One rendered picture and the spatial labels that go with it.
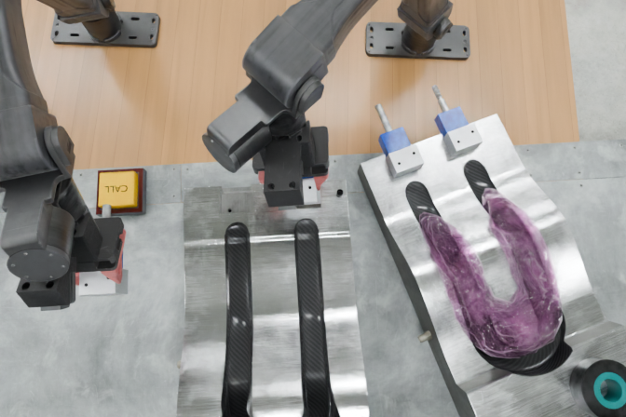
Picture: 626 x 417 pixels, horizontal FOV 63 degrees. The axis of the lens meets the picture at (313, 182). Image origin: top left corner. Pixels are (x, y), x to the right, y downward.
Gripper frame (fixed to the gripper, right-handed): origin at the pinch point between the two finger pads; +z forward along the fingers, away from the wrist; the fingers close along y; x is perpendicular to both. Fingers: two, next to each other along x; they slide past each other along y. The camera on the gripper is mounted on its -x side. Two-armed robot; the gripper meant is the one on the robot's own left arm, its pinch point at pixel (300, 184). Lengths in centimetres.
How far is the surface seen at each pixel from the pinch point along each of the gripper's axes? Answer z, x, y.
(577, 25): 73, 115, 93
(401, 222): 11.8, -0.8, 15.1
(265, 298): 10.6, -13.2, -6.7
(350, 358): 12.4, -22.2, 5.7
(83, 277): -1.0, -13.6, -30.0
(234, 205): 6.5, 1.5, -11.9
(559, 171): 18.0, 11.3, 44.8
